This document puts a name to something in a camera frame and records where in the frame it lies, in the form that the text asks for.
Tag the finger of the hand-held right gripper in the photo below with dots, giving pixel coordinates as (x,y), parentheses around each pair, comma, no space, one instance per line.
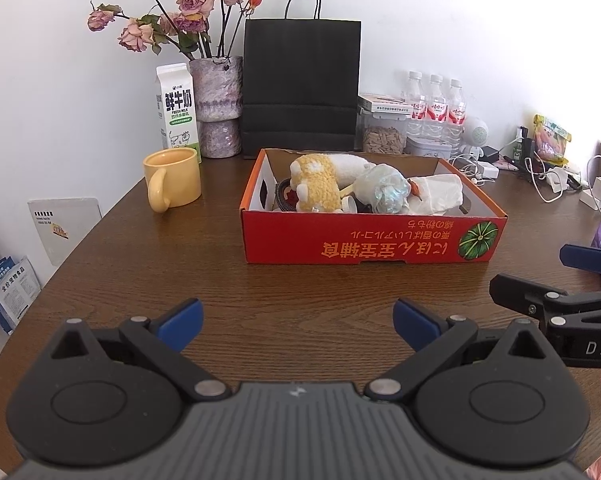
(587,257)
(525,295)

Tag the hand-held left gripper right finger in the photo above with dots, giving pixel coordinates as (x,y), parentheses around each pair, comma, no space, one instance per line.
(418,327)

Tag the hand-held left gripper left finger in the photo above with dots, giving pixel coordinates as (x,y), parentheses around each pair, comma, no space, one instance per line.
(183,327)

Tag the red cardboard box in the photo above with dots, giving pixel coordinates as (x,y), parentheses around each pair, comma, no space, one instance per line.
(355,240)

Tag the white paper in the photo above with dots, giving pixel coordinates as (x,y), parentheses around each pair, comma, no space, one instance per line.
(440,192)

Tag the dried red chili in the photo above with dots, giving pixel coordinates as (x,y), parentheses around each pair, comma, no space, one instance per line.
(416,189)

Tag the white bottle cap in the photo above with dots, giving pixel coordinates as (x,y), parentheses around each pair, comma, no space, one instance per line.
(350,204)

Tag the yellow white plush toy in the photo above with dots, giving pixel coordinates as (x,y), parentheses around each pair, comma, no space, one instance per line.
(315,180)

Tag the yellow snack packet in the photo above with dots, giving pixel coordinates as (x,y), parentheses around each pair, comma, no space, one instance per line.
(552,140)

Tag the black upright device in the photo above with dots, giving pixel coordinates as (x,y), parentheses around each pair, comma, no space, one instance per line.
(526,147)

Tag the white charger box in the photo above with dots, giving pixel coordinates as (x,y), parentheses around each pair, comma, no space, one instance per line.
(486,170)

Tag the black power adapter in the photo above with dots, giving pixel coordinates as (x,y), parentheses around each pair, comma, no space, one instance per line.
(490,153)

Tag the yellow mug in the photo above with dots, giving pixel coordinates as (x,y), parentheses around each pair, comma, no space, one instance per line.
(178,177)

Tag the white printed board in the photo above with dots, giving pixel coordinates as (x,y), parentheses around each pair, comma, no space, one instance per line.
(60,230)

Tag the blue pet food bags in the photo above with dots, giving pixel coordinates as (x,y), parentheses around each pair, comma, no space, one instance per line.
(10,290)

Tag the white printed tin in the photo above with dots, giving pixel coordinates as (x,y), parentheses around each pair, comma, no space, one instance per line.
(428,147)

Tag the clear seed container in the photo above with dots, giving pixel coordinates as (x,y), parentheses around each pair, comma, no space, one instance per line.
(383,140)

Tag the water bottle red label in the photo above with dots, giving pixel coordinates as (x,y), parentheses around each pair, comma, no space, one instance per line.
(456,112)
(436,110)
(415,107)

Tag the white milk carton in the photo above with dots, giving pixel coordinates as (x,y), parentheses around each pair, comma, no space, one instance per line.
(178,110)

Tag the black paper bag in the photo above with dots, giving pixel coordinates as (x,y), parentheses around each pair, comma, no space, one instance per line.
(300,85)

